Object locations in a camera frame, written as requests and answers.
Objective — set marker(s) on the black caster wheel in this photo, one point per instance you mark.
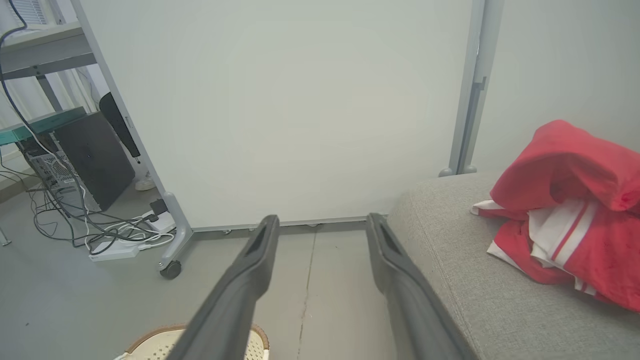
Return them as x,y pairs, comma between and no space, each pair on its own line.
171,270

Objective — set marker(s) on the grey desk frame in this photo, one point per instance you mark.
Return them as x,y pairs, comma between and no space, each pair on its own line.
45,52

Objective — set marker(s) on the white shoe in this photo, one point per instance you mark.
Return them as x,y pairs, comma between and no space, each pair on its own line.
145,183

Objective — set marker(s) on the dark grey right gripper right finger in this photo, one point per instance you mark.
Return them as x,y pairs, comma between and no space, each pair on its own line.
410,310

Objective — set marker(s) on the grey metal partition post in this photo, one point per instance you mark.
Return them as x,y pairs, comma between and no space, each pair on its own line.
472,90

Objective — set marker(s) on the cream perforated shoe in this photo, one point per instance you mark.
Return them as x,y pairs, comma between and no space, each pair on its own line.
150,347

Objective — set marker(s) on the black chair back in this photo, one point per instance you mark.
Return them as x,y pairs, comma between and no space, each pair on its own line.
117,120

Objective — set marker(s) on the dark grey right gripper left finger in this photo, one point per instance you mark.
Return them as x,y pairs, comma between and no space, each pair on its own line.
235,300

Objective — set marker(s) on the red and white garment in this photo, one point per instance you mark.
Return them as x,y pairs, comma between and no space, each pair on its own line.
575,165

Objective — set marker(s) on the white power adapter block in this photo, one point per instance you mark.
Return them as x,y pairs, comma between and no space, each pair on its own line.
161,222

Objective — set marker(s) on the white power strip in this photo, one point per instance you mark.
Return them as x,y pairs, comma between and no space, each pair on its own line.
114,251

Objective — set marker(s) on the teal shelf board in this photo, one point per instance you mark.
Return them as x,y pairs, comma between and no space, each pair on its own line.
35,125

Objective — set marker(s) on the white wheeled partition panel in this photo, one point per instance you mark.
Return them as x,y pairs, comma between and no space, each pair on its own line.
300,125

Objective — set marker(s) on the grey fabric sofa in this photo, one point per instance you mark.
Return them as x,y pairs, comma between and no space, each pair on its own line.
475,280

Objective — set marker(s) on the black computer tower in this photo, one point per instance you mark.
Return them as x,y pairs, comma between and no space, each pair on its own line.
95,160

